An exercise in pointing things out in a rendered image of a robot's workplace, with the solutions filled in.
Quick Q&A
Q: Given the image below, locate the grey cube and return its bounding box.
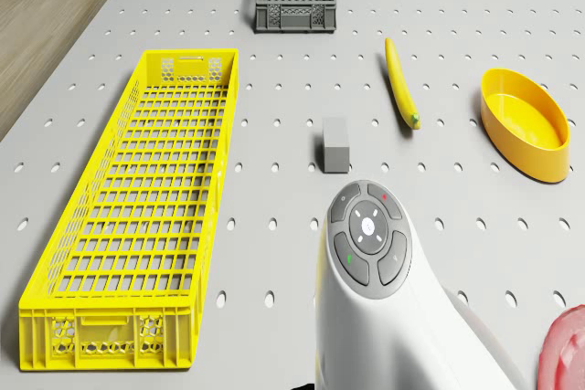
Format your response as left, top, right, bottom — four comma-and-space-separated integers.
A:
321, 117, 351, 175

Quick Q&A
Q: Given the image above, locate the banana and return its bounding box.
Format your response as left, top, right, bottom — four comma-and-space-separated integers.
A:
384, 37, 421, 132

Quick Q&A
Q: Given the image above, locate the yellow bowl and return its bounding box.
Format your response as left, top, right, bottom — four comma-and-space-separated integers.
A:
479, 68, 572, 184

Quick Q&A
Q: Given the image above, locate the yellow basket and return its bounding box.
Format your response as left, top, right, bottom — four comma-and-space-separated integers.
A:
17, 47, 239, 372

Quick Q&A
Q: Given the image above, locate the red plate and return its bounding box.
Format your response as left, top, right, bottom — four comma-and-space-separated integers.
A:
536, 303, 585, 390

